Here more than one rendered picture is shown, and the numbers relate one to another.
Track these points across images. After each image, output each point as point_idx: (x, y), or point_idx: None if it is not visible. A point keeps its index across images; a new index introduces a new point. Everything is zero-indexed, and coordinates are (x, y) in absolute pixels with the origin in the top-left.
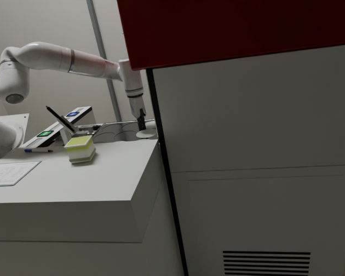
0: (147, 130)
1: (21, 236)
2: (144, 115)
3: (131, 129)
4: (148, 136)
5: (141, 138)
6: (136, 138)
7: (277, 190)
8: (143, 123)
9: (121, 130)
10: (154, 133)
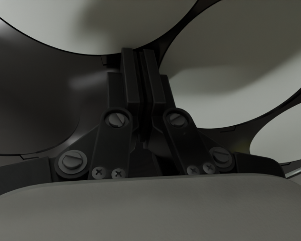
0: (197, 51)
1: None
2: (245, 173)
3: (63, 124)
4: (284, 85)
5: (258, 119)
6: (237, 134)
7: None
8: (174, 104)
9: (33, 159)
10: None
